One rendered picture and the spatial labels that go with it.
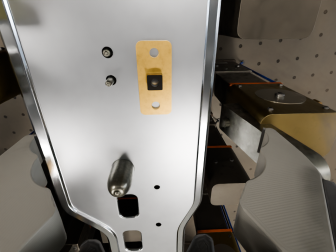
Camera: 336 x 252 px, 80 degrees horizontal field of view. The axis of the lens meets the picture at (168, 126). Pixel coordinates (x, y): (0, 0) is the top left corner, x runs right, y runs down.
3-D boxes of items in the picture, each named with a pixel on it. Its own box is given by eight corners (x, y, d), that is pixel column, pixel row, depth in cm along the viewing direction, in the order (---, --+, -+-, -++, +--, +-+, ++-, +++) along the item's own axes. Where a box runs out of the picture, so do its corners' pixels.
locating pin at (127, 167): (136, 169, 31) (131, 204, 25) (115, 170, 31) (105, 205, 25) (134, 152, 29) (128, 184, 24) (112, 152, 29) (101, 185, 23)
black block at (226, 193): (219, 126, 61) (266, 204, 35) (187, 127, 61) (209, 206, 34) (221, 110, 59) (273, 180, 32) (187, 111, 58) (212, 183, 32)
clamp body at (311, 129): (241, 82, 55) (349, 159, 24) (198, 83, 55) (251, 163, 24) (245, 57, 52) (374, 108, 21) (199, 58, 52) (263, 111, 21)
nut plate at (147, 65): (171, 113, 25) (172, 117, 24) (140, 114, 25) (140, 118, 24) (171, 40, 21) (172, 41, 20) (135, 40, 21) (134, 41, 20)
